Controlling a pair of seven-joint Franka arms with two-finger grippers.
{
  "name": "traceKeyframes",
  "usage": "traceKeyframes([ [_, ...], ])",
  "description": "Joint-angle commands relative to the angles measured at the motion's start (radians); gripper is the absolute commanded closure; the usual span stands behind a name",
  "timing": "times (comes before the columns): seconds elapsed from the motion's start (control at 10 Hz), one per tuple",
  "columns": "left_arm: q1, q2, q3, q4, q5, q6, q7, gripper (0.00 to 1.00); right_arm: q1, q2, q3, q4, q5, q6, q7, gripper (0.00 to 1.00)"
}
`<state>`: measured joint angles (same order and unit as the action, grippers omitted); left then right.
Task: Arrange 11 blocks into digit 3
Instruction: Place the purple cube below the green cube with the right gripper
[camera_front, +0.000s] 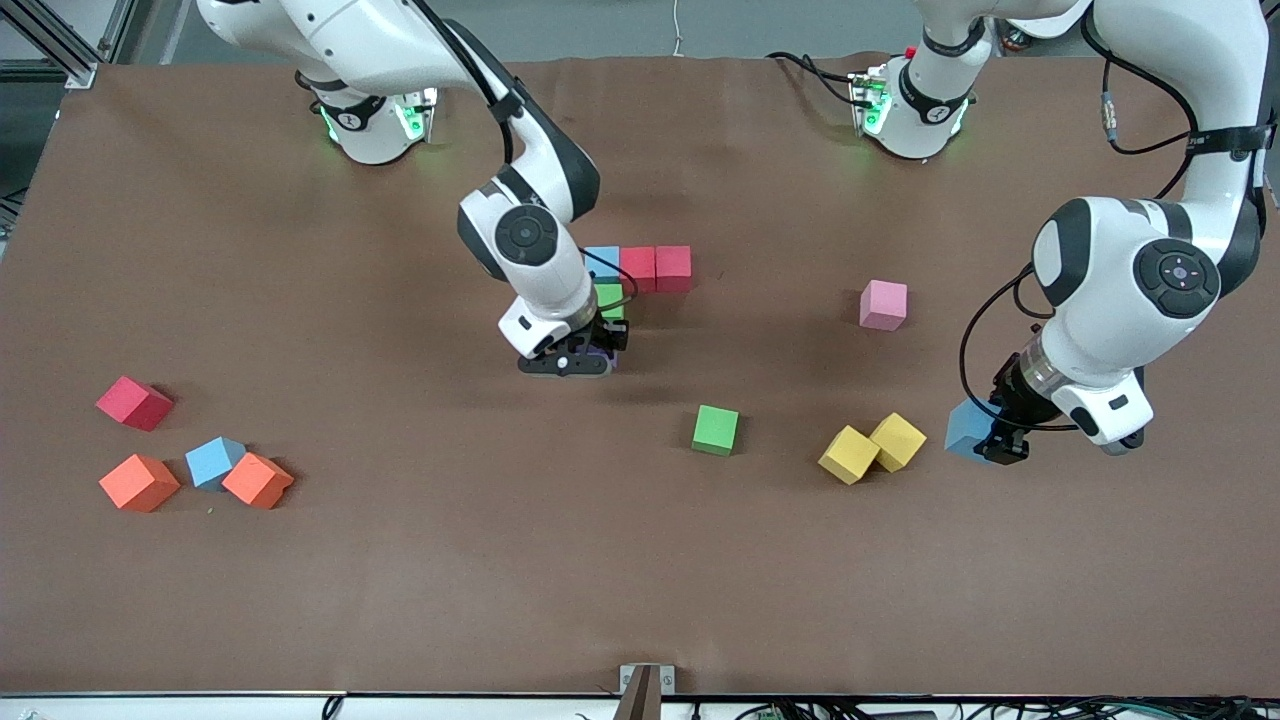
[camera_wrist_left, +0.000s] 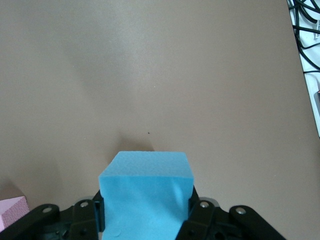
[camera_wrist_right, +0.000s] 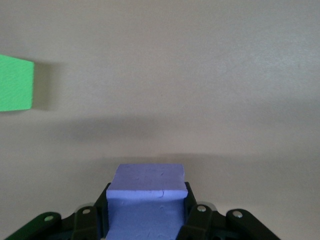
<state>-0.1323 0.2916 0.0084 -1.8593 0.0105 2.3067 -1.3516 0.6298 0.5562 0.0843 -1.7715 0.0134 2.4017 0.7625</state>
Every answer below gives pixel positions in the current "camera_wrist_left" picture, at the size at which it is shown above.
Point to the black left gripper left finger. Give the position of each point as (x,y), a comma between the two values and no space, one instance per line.
(62,222)

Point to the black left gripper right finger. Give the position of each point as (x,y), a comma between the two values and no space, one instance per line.
(225,225)

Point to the blue foam block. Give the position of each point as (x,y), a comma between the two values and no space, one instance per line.
(145,195)

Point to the pink foam block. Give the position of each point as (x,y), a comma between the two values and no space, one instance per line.
(12,212)

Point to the brown table mat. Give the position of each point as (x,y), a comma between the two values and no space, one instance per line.
(150,75)

